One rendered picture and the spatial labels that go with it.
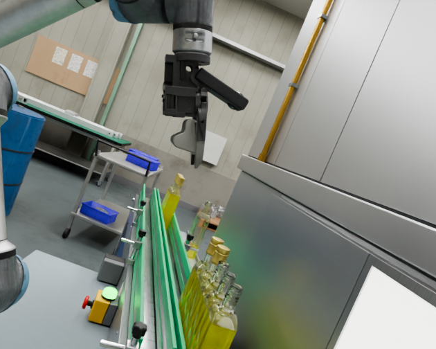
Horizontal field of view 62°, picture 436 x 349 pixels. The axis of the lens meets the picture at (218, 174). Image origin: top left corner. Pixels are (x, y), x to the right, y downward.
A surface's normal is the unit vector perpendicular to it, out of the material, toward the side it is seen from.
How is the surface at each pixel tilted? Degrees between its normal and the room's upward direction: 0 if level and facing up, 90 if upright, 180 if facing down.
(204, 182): 90
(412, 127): 90
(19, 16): 120
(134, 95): 90
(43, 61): 90
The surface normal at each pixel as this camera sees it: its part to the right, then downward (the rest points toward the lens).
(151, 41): 0.06, 0.10
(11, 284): 0.99, -0.07
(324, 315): -0.90, -0.36
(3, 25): 0.19, 0.74
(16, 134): 0.73, 0.35
